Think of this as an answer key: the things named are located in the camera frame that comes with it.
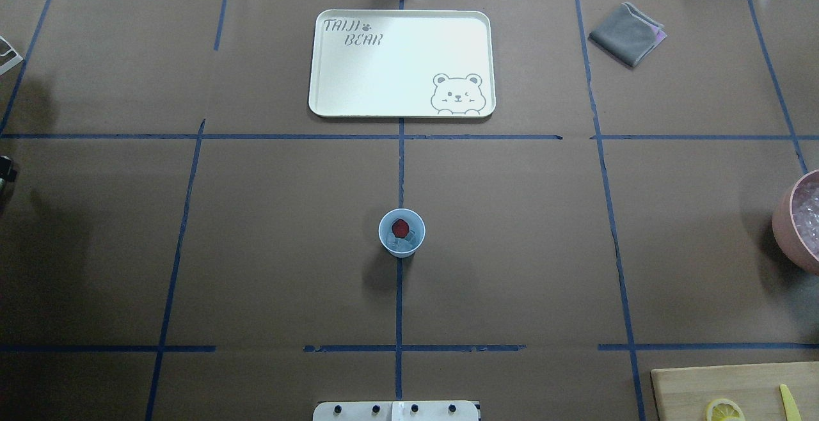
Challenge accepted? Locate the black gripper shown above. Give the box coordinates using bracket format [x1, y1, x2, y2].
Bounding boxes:
[0, 155, 18, 195]

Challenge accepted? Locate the red strawberry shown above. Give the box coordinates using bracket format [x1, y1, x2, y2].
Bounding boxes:
[391, 219, 410, 239]

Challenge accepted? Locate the metal cup rack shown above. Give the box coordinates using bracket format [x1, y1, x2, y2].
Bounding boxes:
[0, 36, 24, 76]

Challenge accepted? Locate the light blue cup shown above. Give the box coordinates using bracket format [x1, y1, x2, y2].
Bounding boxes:
[378, 208, 426, 258]

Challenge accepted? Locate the clear ice cubes pile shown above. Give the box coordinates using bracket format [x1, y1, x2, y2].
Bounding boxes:
[791, 182, 818, 255]

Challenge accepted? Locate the cream bear tray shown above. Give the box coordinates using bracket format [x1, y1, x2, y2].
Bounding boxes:
[309, 10, 497, 120]

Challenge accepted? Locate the grey folded cloth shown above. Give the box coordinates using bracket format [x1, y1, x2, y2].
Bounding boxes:
[589, 2, 667, 68]

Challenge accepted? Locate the wooden cutting board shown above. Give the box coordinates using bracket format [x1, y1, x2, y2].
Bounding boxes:
[651, 361, 818, 420]

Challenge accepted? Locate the lemon slices row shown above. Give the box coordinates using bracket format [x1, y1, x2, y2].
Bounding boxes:
[704, 398, 746, 421]

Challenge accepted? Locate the pink bowl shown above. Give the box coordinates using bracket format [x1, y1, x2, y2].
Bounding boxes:
[772, 170, 818, 276]

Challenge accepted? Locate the yellow plastic knife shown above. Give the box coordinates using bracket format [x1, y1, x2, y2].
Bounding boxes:
[779, 384, 802, 421]

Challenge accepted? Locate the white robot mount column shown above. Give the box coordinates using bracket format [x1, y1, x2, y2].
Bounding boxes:
[312, 400, 482, 420]

